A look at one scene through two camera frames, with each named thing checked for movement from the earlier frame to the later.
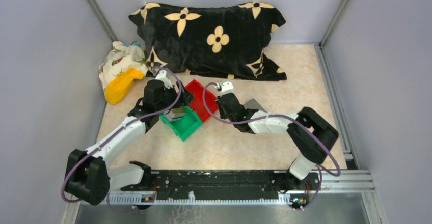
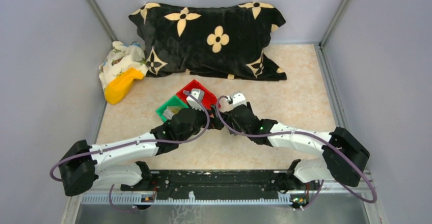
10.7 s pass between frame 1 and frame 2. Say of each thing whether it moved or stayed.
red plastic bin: stayed
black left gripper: moved
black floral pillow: stayed
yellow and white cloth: stayed
